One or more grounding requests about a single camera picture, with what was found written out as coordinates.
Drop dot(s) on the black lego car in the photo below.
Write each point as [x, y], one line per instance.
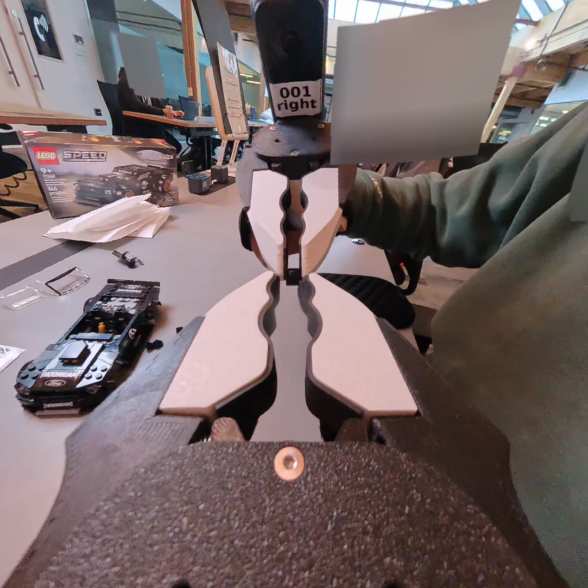
[83, 354]

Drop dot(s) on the lego set box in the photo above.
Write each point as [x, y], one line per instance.
[101, 175]

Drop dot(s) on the clear flat lego piece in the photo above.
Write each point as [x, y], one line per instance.
[20, 298]

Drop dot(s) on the person's right forearm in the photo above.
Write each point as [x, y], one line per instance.
[459, 211]

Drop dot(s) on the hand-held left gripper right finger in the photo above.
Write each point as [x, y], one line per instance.
[358, 358]

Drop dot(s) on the clear lego windshield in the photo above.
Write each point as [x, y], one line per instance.
[67, 281]

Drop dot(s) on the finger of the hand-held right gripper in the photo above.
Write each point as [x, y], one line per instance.
[266, 216]
[322, 211]

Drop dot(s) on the sticker sheet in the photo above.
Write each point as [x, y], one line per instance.
[9, 358]

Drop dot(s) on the small black box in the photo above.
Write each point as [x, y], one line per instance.
[198, 183]
[220, 174]

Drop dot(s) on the white paper bags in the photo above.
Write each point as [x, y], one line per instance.
[110, 220]

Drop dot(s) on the small black lego piece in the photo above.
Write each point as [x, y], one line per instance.
[154, 345]
[292, 273]

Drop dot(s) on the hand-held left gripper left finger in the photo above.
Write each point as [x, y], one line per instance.
[220, 358]

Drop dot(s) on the paper sign on stand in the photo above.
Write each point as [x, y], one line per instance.
[228, 87]

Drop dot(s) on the black lego axle assembly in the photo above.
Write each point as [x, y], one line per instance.
[127, 258]

